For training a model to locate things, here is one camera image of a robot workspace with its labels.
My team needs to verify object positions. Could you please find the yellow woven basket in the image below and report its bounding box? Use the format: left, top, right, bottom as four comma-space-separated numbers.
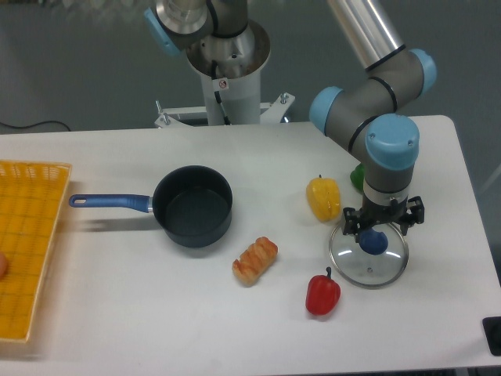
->
1, 160, 72, 343

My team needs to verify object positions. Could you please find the black cable on floor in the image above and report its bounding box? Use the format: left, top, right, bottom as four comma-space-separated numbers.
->
0, 120, 72, 132

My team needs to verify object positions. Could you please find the glass lid blue knob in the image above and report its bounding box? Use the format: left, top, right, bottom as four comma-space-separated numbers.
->
329, 223, 409, 288

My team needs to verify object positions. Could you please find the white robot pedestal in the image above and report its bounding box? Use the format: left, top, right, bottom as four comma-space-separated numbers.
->
154, 20, 295, 128

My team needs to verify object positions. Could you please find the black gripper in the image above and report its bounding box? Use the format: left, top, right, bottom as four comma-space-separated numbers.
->
341, 195, 424, 243

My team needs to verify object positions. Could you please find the red bell pepper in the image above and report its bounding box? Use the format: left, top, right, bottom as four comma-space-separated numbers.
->
305, 266, 341, 316

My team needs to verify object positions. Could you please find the green bell pepper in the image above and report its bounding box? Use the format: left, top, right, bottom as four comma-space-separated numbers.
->
350, 164, 365, 192

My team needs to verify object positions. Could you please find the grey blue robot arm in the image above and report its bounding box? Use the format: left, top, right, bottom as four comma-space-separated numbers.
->
144, 1, 437, 240

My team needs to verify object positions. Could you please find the toy bread loaf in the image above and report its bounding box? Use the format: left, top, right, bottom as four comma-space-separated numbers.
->
232, 237, 279, 287

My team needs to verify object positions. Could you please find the dark saucepan blue handle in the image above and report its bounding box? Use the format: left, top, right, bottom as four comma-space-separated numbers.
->
69, 165, 233, 248

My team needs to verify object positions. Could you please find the black box at table edge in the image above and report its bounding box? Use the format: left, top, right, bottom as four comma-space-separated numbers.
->
482, 316, 501, 356

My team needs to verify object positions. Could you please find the yellow bell pepper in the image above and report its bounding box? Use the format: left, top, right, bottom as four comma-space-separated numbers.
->
306, 175, 341, 222

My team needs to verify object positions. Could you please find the orange object in basket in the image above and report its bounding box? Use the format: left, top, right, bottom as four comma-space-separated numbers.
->
0, 252, 9, 278

